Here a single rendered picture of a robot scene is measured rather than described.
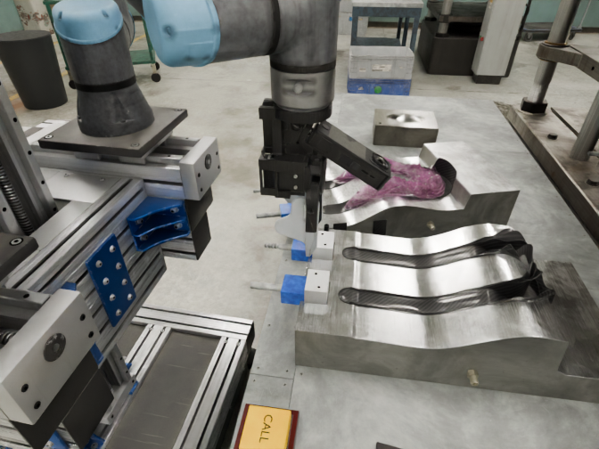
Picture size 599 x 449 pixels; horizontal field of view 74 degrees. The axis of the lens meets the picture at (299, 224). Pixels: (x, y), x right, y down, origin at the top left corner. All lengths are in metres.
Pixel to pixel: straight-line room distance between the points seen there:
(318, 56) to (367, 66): 3.69
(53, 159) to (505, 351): 0.94
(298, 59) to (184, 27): 0.12
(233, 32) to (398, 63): 3.79
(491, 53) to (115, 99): 4.47
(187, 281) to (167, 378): 0.69
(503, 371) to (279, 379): 0.34
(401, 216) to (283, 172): 0.46
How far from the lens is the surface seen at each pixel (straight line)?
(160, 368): 1.47
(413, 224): 0.93
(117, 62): 0.89
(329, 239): 0.73
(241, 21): 0.40
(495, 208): 1.01
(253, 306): 1.85
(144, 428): 1.37
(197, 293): 1.96
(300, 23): 0.43
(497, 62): 5.06
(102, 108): 0.90
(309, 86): 0.46
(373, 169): 0.50
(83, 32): 0.87
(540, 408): 0.75
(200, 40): 0.39
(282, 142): 0.50
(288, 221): 0.54
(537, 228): 1.11
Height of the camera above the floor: 1.37
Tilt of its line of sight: 37 degrees down
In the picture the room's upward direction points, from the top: straight up
